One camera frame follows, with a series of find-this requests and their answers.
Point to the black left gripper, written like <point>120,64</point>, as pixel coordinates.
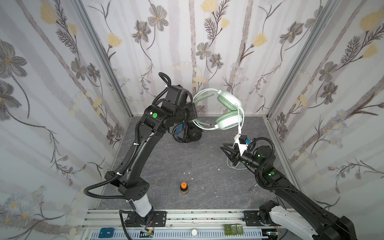
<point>190,111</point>

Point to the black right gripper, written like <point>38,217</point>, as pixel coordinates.
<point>237,157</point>

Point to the black blue headphones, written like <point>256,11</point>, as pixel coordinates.
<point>186,133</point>

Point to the mint green headphones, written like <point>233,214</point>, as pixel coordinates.
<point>233,118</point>

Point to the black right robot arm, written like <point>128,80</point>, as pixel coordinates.
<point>312,222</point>

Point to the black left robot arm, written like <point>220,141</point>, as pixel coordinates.
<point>127,177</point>

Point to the small orange cap bottle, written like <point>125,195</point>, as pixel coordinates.
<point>184,188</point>

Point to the green battery pack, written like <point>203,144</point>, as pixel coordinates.
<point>233,230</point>

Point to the left corner aluminium profile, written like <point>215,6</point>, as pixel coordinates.
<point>101,53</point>

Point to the corner aluminium profile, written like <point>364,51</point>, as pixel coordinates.
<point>101,53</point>
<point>310,43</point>

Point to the right corner aluminium profile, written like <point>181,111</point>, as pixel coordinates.
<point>310,43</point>

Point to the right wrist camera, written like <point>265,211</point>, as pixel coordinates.
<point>242,142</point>

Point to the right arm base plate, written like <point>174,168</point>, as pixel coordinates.
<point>251,219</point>

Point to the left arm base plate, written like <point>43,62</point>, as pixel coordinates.
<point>153,219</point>

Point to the aluminium mounting rail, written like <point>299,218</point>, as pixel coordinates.
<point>179,224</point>

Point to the blue box on rail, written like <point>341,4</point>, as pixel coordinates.
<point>106,233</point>

